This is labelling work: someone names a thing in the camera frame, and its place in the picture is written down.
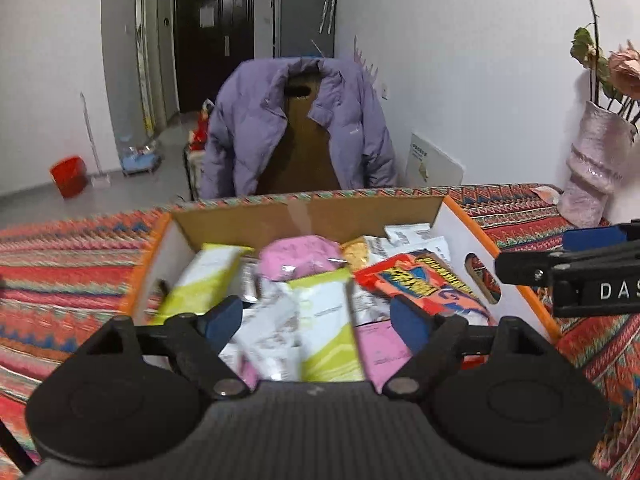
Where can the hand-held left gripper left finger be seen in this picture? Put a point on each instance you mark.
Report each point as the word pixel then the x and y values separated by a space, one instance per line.
pixel 222 322

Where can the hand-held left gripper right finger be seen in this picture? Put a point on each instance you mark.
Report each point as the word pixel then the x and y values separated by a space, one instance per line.
pixel 412 322

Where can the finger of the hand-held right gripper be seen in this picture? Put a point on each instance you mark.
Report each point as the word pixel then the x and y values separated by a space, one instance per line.
pixel 522 269
pixel 592 237

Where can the red snack packet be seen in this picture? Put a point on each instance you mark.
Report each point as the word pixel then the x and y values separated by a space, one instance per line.
pixel 415 280

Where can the pink snack packet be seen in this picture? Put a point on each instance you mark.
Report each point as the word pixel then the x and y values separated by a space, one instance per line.
pixel 295 255
pixel 380 352

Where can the white snack packet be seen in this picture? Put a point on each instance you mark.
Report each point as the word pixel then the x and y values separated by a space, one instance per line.
pixel 407 234
pixel 237 365
pixel 367 307
pixel 440 252
pixel 275 325

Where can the green snack packet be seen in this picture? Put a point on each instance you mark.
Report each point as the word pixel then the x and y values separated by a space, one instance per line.
pixel 325 330
pixel 205 275

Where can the tan biscuit packet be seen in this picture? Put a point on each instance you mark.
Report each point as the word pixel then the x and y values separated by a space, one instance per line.
pixel 357 255

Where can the red cardboard box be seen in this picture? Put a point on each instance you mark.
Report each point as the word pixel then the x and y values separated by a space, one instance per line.
pixel 300 215

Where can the pink paper scrap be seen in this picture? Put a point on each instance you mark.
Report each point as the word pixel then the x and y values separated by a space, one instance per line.
pixel 547 194

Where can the pink textured vase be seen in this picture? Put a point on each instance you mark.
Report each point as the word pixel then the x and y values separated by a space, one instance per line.
pixel 595 160

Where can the bunch of dried pink roses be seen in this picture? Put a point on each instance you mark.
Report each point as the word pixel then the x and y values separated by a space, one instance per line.
pixel 625 72

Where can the blue low tray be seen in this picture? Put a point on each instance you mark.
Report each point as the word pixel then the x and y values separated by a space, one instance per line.
pixel 140 160

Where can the brown chair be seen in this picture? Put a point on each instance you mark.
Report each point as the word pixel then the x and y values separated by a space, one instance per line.
pixel 300 150

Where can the red plastic bag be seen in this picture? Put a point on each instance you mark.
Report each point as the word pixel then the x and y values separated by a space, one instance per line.
pixel 202 130

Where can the purple puffer jacket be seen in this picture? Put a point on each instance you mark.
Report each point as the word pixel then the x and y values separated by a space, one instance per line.
pixel 250 125

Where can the red bucket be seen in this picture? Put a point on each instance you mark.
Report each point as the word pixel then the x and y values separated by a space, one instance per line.
pixel 69 177

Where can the dark entrance door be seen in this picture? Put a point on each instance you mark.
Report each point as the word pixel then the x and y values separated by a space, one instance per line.
pixel 215 70

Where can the paper notice on door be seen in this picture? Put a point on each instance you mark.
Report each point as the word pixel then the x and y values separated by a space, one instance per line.
pixel 207 16

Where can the grey refrigerator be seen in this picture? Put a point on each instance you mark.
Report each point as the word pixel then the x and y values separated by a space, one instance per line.
pixel 300 20

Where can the white wall panel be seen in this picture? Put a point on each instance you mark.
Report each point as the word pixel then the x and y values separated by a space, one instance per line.
pixel 435 160

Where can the white wall socket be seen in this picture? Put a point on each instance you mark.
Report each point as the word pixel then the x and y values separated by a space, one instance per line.
pixel 384 92

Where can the pink wall decoration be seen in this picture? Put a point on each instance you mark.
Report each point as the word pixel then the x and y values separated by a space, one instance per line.
pixel 365 60

